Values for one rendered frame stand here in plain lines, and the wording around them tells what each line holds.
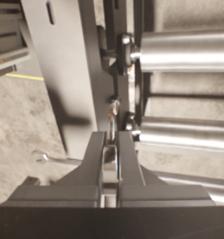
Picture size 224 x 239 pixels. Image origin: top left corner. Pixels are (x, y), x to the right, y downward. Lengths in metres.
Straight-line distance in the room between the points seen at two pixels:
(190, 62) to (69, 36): 0.35
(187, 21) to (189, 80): 0.42
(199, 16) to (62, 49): 1.23
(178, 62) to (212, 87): 1.07
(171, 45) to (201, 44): 0.08
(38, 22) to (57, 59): 0.06
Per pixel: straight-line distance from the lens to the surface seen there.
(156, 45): 0.52
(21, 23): 1.43
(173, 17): 1.42
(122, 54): 0.52
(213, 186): 0.88
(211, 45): 0.53
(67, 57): 0.29
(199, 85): 1.54
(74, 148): 0.39
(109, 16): 0.50
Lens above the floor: 1.42
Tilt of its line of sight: 55 degrees down
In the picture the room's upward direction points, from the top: 154 degrees counter-clockwise
